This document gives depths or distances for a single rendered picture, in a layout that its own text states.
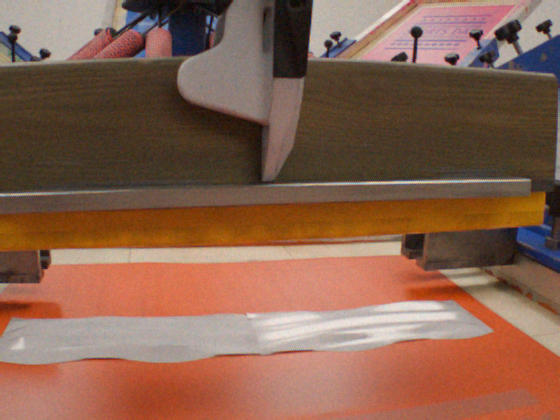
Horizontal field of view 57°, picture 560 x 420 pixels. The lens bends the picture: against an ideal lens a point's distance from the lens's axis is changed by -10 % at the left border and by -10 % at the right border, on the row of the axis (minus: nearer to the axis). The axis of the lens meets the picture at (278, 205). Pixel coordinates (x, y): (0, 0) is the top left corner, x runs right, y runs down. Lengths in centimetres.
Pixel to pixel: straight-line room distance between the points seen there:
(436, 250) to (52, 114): 33
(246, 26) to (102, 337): 23
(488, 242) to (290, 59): 31
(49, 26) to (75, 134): 439
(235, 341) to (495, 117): 22
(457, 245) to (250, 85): 29
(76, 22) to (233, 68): 438
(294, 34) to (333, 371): 21
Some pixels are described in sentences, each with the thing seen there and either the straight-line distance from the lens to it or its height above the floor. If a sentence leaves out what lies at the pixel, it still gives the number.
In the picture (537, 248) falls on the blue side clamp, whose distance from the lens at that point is 52.
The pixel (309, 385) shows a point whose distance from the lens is 34.
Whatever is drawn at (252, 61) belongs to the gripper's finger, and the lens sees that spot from 28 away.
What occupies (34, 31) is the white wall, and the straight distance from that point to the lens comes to 469.
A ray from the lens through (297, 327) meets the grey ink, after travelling 40.
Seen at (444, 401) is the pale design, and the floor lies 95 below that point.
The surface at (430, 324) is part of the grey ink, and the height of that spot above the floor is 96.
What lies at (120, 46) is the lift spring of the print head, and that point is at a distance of 111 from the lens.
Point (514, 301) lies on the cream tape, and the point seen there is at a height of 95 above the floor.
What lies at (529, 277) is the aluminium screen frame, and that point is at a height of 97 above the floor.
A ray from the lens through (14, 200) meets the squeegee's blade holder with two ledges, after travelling 29.
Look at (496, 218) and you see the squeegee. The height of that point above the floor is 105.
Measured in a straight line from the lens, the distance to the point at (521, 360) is 41.
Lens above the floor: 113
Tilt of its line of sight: 12 degrees down
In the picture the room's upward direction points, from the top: 2 degrees clockwise
